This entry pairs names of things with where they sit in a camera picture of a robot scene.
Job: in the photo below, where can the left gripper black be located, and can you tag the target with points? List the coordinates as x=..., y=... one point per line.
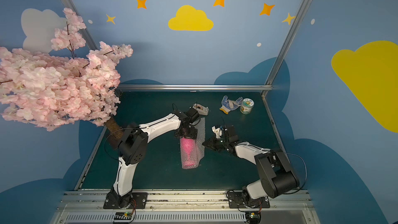
x=186, y=132

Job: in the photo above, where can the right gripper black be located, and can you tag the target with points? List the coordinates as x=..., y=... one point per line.
x=216, y=143

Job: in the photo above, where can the pink plastic wine glass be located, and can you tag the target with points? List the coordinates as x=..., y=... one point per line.
x=188, y=149

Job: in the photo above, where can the bubble wrap sheet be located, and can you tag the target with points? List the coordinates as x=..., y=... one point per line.
x=200, y=139

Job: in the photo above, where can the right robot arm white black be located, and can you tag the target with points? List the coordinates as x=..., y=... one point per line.
x=276, y=175

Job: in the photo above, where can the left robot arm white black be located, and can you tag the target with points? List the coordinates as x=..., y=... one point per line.
x=132, y=150

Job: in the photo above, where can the beige tape dispenser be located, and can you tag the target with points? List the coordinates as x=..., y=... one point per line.
x=202, y=110

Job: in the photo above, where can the blue white work glove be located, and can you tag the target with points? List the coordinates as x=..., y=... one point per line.
x=230, y=105

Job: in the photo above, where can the green label tape roll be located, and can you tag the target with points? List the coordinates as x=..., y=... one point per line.
x=246, y=106

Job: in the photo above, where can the right controller board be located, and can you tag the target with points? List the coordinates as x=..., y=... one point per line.
x=252, y=218

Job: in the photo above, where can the controller board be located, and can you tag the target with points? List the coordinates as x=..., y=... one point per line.
x=252, y=218
x=122, y=217

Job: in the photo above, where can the left controller board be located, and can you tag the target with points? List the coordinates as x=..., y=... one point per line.
x=122, y=217

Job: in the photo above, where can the pink cherry blossom tree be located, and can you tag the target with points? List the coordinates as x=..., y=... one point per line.
x=49, y=91

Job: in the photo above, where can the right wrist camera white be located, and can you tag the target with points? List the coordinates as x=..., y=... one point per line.
x=217, y=131

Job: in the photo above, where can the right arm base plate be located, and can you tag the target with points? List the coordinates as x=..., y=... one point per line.
x=242, y=199

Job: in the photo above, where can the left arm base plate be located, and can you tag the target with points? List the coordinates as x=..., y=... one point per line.
x=131, y=200

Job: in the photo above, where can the aluminium rail frame front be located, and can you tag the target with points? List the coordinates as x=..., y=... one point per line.
x=183, y=207

